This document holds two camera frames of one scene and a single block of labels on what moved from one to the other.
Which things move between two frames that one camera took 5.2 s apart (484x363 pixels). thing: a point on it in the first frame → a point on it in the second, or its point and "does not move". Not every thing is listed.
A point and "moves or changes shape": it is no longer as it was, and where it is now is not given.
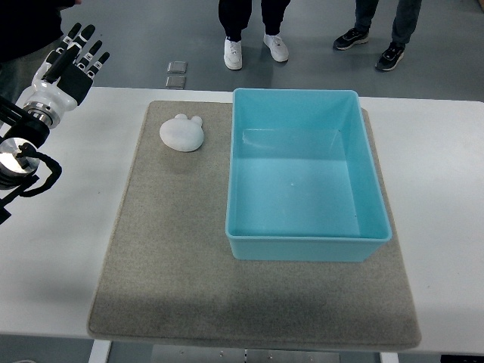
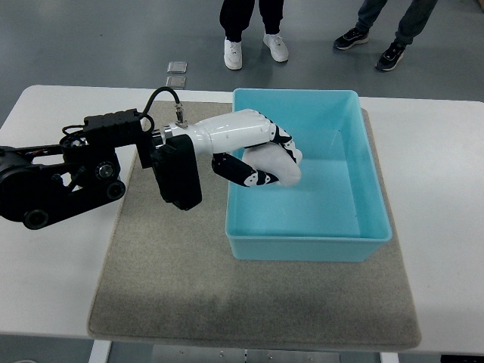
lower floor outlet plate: x=175 y=82 does not move
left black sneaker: x=353 y=36 does not move
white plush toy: x=182 y=134 moves or changes shape
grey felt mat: x=169 y=280 does not move
